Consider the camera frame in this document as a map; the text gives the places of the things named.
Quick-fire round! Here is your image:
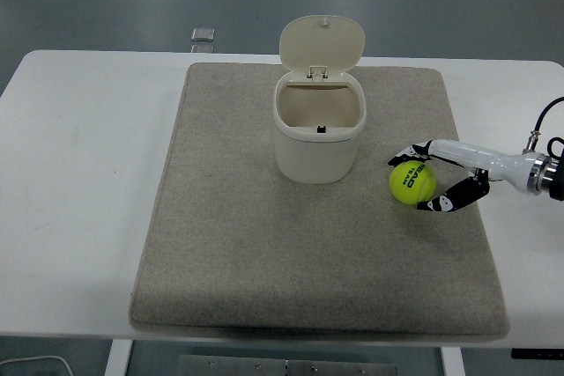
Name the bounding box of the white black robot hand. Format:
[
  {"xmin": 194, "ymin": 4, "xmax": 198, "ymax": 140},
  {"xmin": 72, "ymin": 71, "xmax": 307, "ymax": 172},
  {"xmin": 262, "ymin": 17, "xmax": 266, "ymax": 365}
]
[{"xmin": 387, "ymin": 138, "xmax": 535, "ymax": 215}]

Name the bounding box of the yellow-green tennis ball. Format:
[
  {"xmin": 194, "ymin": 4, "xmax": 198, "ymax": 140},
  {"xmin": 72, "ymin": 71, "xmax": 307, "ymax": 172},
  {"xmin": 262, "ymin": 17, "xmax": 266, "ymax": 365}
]
[{"xmin": 389, "ymin": 161, "xmax": 437, "ymax": 206}]

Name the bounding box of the cream plastic bin with lid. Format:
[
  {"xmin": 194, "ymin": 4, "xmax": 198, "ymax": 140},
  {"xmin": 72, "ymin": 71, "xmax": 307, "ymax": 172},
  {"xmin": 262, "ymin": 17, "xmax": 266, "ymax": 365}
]
[{"xmin": 272, "ymin": 15, "xmax": 367, "ymax": 185}]

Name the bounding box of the beige felt mat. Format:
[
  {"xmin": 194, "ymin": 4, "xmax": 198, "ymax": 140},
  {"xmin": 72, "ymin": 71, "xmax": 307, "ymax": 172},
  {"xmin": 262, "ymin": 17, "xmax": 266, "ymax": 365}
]
[{"xmin": 128, "ymin": 62, "xmax": 511, "ymax": 342}]

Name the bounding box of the black table control panel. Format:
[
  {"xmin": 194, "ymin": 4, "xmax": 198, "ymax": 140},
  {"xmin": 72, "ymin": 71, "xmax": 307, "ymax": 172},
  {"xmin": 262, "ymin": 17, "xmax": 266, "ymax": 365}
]
[{"xmin": 510, "ymin": 348, "xmax": 564, "ymax": 359}]

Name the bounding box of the grey metal plate with screws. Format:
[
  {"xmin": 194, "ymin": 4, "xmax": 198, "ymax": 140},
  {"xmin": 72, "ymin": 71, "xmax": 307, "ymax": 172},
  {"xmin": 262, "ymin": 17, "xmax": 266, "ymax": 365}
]
[{"xmin": 177, "ymin": 354, "xmax": 397, "ymax": 376}]

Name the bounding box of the white table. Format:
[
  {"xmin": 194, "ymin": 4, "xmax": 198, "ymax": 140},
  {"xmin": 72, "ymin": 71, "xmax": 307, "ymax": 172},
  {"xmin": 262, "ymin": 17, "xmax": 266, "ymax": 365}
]
[{"xmin": 0, "ymin": 49, "xmax": 564, "ymax": 376}]

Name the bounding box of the white cable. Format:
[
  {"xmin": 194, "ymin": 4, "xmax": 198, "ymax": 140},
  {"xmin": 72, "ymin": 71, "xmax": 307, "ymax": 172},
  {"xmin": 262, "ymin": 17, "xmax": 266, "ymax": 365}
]
[{"xmin": 0, "ymin": 354, "xmax": 74, "ymax": 376}]

